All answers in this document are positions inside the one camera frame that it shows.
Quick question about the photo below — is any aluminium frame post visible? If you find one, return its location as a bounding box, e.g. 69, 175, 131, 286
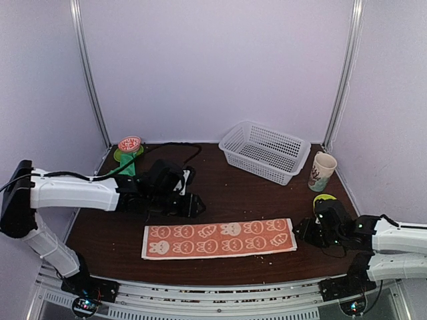
69, 0, 112, 148
323, 0, 365, 151

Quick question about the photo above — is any green saucer plate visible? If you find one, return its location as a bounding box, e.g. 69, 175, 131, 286
113, 145, 144, 163

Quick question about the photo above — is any orange rabbit pattern towel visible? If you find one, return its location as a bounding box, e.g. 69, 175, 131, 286
141, 218, 298, 261

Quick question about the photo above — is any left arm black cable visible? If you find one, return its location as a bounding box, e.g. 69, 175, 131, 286
0, 141, 203, 194

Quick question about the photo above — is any left aluminium frame post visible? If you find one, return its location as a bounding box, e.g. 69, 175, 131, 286
69, 0, 112, 148

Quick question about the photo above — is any right aluminium frame post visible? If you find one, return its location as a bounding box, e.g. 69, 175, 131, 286
323, 0, 365, 151

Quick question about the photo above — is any lime green bowl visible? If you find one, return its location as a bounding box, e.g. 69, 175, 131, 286
313, 193, 337, 209

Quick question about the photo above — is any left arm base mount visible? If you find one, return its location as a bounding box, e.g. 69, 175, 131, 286
61, 278, 119, 319

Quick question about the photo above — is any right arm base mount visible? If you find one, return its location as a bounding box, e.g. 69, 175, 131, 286
318, 275, 377, 317

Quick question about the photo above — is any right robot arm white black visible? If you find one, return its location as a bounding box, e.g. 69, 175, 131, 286
292, 195, 426, 300

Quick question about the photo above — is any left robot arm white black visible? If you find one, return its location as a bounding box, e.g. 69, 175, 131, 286
1, 159, 205, 296

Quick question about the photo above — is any red patterned small bowl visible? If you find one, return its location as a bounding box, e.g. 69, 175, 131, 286
118, 136, 143, 154

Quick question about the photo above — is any green microfiber towel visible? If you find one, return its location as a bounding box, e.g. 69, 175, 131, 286
109, 157, 137, 177

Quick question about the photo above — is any aluminium front rail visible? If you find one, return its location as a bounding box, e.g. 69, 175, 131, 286
24, 264, 414, 319

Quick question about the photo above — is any ceramic mug floral pattern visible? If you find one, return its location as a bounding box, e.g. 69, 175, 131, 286
308, 151, 338, 192

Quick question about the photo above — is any white plastic mesh basket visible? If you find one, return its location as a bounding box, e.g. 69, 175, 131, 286
219, 121, 311, 186

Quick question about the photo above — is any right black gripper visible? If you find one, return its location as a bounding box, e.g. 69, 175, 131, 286
292, 218, 344, 249

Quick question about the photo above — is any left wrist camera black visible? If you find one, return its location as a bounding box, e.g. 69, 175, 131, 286
176, 166, 196, 196

